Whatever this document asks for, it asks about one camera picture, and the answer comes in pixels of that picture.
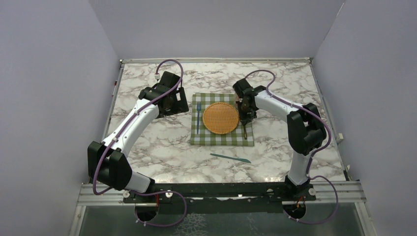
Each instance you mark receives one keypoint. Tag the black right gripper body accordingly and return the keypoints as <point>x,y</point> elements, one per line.
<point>246,113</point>

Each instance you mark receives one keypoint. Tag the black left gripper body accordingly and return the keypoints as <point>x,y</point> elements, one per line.
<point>176,106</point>

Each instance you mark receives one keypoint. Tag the blue handled utensil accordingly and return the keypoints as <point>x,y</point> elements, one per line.
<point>198,109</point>

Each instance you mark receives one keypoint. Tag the brown handled utensil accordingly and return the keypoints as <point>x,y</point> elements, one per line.
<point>244,132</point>

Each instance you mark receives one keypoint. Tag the orange woven plate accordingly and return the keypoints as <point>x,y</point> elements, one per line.
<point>220,118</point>

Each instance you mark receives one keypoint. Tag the green white checkered cloth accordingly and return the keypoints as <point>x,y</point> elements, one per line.
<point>205,137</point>

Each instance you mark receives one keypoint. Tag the teal plastic knife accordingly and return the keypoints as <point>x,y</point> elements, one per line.
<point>232,158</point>

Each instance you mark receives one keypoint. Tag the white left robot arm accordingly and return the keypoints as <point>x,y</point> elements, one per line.
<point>107,160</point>

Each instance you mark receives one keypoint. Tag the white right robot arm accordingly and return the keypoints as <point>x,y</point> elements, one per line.
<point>306,132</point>

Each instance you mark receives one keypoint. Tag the aluminium mounting rail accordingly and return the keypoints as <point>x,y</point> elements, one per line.
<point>316,192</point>

